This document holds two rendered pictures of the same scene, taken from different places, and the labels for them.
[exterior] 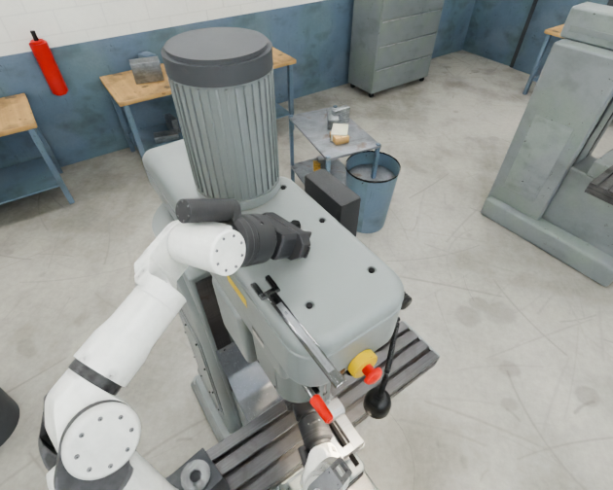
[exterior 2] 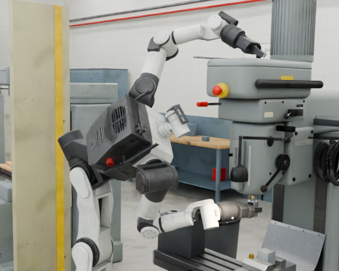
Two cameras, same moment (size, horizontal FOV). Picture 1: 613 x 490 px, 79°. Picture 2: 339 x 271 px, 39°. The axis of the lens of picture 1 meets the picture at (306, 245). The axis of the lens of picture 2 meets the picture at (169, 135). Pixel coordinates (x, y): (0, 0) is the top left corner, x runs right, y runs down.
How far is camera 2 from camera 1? 209 cm
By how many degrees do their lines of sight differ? 80
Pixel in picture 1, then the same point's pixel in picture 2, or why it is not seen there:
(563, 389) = not seen: outside the picture
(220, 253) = (211, 19)
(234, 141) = (275, 23)
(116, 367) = (176, 31)
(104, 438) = (161, 35)
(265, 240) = (232, 31)
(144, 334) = (185, 30)
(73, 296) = not seen: outside the picture
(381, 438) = not seen: outside the picture
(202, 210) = (222, 14)
